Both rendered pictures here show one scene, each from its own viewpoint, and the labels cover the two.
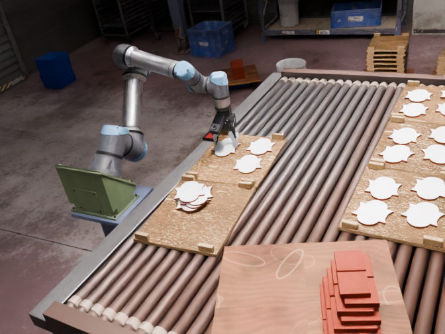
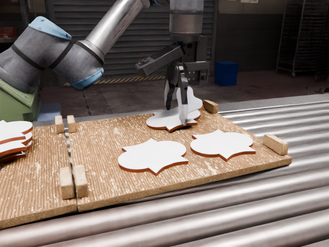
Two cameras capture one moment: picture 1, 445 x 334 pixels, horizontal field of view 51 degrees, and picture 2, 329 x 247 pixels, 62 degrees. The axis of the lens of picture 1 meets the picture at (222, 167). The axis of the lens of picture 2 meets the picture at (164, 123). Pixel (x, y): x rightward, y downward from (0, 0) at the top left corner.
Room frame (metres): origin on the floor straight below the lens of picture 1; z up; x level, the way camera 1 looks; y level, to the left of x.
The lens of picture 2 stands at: (1.41, -0.44, 1.20)
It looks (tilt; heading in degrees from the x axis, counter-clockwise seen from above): 21 degrees down; 40
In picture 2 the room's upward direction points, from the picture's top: straight up
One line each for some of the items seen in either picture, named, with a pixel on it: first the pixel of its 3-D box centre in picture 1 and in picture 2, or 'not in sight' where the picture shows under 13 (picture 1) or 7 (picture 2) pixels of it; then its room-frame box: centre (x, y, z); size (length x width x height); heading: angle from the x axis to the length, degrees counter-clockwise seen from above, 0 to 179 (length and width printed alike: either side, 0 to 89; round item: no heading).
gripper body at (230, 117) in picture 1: (224, 116); (186, 60); (1.96, -0.05, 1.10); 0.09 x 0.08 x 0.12; 150
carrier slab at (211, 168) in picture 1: (237, 158); (164, 141); (1.85, -0.07, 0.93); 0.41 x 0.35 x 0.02; 150
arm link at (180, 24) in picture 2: (221, 101); (185, 25); (1.96, -0.05, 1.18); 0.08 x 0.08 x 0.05
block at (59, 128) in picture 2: (188, 177); (59, 124); (1.73, 0.16, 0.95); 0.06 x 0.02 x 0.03; 62
